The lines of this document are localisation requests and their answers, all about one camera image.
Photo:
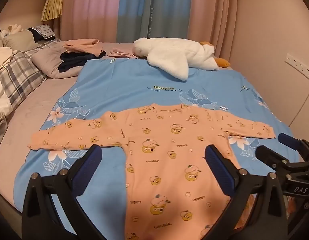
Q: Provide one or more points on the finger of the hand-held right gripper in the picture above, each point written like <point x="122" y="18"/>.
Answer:
<point x="289" y="141"/>
<point x="272" y="157"/>

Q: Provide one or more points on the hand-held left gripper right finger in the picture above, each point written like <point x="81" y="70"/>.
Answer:
<point x="219" y="170"/>

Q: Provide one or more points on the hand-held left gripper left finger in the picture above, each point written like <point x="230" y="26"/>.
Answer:
<point x="90" y="162"/>

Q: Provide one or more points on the pink bear print baby romper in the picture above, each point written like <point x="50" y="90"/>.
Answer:
<point x="164" y="155"/>

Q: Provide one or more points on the dark navy clothes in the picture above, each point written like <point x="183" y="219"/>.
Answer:
<point x="72" y="61"/>

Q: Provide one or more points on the folded peach clothes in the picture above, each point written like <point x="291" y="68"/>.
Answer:
<point x="82" y="45"/>

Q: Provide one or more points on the blue floral blanket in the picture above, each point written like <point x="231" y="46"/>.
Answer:
<point x="134" y="85"/>

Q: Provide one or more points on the light pink garment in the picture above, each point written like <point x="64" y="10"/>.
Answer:
<point x="119" y="53"/>

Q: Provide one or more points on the mauve pillow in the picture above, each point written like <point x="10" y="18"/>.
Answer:
<point x="48" y="57"/>

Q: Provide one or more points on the grey plaid quilt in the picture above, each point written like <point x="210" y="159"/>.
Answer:
<point x="19" y="72"/>

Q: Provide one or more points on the white goose plush toy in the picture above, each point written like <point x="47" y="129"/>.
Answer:
<point x="169" y="55"/>

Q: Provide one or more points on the striped blue pillow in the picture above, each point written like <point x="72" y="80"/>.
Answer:
<point x="44" y="31"/>

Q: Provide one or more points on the dark cloth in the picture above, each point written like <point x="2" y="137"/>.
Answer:
<point x="35" y="33"/>

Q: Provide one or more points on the olive green pillow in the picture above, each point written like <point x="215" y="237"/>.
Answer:
<point x="19" y="38"/>

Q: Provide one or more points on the pink curtain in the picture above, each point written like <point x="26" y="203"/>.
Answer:
<point x="214" y="12"/>
<point x="89" y="10"/>

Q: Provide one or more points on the yellow straw fringe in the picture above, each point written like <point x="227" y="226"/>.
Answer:
<point x="53" y="5"/>

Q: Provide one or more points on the blue curtain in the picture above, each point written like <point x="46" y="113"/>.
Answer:
<point x="154" y="10"/>

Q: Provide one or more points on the white wall socket strip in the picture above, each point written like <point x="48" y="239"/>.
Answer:
<point x="299" y="65"/>

